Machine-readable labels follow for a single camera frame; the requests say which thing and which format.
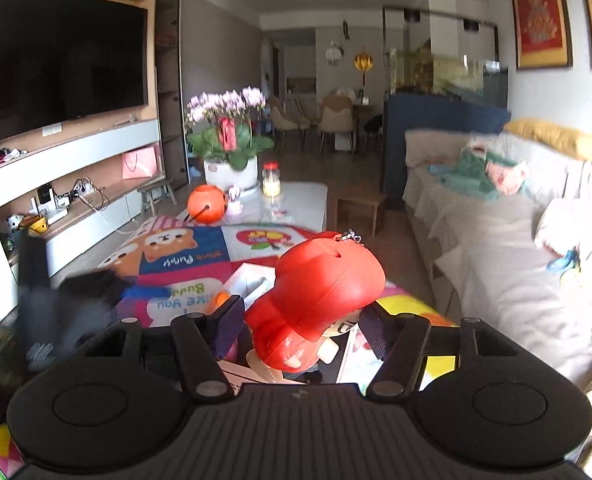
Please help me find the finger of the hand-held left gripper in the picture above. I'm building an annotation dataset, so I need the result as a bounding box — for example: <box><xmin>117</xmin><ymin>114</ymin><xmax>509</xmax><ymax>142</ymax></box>
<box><xmin>58</xmin><ymin>270</ymin><xmax>173</xmax><ymax>323</ymax></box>

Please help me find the gold hanging lantern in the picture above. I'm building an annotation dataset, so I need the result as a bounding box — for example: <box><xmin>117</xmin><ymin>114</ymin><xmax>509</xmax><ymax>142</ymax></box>
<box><xmin>353</xmin><ymin>47</ymin><xmax>375</xmax><ymax>88</ymax></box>

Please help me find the pink paper bag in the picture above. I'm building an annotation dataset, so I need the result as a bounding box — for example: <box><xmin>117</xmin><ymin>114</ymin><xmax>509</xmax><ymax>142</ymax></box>
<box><xmin>122</xmin><ymin>146</ymin><xmax>159</xmax><ymax>181</ymax></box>

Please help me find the colourful cartoon play mat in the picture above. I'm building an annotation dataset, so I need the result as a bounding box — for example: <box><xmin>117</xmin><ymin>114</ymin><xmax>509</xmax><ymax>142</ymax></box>
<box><xmin>0</xmin><ymin>212</ymin><xmax>457</xmax><ymax>480</ymax></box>

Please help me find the blue cabinet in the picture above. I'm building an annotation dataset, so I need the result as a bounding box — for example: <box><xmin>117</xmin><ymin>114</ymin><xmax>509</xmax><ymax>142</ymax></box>
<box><xmin>382</xmin><ymin>92</ymin><xmax>512</xmax><ymax>198</ymax></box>

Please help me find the white wooden TV cabinet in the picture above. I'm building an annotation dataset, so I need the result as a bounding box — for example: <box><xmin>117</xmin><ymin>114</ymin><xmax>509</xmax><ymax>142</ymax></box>
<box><xmin>0</xmin><ymin>0</ymin><xmax>177</xmax><ymax>311</ymax></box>

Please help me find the small wooden stool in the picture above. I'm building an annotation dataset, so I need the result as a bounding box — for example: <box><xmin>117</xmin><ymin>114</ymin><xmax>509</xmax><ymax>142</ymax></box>
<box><xmin>136</xmin><ymin>177</ymin><xmax>177</xmax><ymax>217</ymax></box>

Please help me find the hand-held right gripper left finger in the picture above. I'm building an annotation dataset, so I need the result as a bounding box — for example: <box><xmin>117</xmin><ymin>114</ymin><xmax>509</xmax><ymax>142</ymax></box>
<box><xmin>78</xmin><ymin>294</ymin><xmax>247</xmax><ymax>405</ymax></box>

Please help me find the glass fish tank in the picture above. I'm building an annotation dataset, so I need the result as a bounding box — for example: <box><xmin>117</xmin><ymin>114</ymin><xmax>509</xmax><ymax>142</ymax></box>
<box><xmin>382</xmin><ymin>6</ymin><xmax>509</xmax><ymax>108</ymax></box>

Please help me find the beige covered sofa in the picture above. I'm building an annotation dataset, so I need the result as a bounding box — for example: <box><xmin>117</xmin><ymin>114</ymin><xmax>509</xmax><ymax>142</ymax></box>
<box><xmin>401</xmin><ymin>127</ymin><xmax>592</xmax><ymax>480</ymax></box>

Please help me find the white coffee table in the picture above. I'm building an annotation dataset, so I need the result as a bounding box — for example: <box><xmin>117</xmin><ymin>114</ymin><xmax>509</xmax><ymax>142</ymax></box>
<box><xmin>176</xmin><ymin>180</ymin><xmax>329</xmax><ymax>238</ymax></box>

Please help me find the red hooded figurine doll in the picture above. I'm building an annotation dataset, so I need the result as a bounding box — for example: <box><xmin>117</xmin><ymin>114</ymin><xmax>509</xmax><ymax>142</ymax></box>
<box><xmin>246</xmin><ymin>230</ymin><xmax>387</xmax><ymax>373</ymax></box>

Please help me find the yellow cushion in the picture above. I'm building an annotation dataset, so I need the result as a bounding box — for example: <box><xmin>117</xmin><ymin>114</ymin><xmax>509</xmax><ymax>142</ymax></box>
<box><xmin>503</xmin><ymin>117</ymin><xmax>592</xmax><ymax>163</ymax></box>

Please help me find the beige dining chair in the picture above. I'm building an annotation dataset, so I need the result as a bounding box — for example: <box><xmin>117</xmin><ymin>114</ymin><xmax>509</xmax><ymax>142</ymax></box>
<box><xmin>317</xmin><ymin>94</ymin><xmax>357</xmax><ymax>153</ymax></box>
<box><xmin>268</xmin><ymin>96</ymin><xmax>311</xmax><ymax>146</ymax></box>

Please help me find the yellow toy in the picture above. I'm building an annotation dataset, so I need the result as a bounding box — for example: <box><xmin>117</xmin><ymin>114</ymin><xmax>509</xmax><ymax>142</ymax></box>
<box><xmin>22</xmin><ymin>214</ymin><xmax>50</xmax><ymax>237</ymax></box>

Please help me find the brown wooden stool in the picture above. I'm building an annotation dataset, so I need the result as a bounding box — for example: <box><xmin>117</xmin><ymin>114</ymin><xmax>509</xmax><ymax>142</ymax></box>
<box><xmin>327</xmin><ymin>186</ymin><xmax>389</xmax><ymax>238</ymax></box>

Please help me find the pink potted orchid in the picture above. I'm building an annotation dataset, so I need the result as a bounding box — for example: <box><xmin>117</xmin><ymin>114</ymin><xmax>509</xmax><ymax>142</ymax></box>
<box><xmin>183</xmin><ymin>86</ymin><xmax>275</xmax><ymax>196</ymax></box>

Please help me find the white power strip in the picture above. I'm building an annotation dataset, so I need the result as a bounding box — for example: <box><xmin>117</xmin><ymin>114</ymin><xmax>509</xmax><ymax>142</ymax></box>
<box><xmin>68</xmin><ymin>182</ymin><xmax>99</xmax><ymax>201</ymax></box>

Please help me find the black flat screen television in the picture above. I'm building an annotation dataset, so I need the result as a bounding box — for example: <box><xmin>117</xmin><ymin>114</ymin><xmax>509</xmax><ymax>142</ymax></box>
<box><xmin>0</xmin><ymin>0</ymin><xmax>151</xmax><ymax>150</ymax></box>

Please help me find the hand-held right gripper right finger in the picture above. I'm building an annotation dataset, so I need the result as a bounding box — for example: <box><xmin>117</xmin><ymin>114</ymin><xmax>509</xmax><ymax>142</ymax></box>
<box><xmin>358</xmin><ymin>304</ymin><xmax>524</xmax><ymax>402</ymax></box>

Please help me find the green clothing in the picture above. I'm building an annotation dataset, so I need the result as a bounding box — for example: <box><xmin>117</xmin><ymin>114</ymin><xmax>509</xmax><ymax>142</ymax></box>
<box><xmin>428</xmin><ymin>147</ymin><xmax>527</xmax><ymax>196</ymax></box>

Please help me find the glass jar red lid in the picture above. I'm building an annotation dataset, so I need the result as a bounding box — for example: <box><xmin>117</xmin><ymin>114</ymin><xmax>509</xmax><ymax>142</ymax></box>
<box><xmin>262</xmin><ymin>161</ymin><xmax>283</xmax><ymax>198</ymax></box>

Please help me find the orange pumpkin bucket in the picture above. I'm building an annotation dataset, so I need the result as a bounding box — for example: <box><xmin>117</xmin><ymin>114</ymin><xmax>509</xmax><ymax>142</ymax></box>
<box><xmin>187</xmin><ymin>185</ymin><xmax>227</xmax><ymax>225</ymax></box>

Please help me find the pink cushion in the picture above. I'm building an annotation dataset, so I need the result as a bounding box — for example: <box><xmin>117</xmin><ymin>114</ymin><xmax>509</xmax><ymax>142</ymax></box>
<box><xmin>486</xmin><ymin>160</ymin><xmax>529</xmax><ymax>197</ymax></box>

